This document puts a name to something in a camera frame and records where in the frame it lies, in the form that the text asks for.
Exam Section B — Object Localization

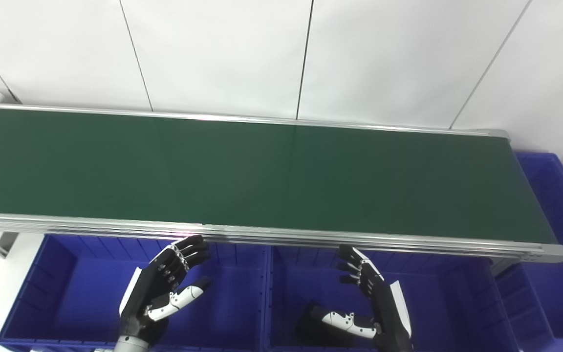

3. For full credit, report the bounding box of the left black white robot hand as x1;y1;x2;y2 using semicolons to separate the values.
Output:
119;235;212;341

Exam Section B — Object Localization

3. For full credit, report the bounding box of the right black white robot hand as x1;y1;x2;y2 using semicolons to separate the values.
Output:
313;244;413;352

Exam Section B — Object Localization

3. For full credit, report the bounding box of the blue plastic bin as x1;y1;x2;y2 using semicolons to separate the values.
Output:
494;152;563;352
0;234;270;352
264;244;519;352

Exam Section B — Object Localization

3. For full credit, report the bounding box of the black cylinder-on-base part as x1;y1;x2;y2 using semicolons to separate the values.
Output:
295;301;375;349

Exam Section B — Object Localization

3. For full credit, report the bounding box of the green conveyor belt aluminium frame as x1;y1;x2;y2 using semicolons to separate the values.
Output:
0;88;563;264

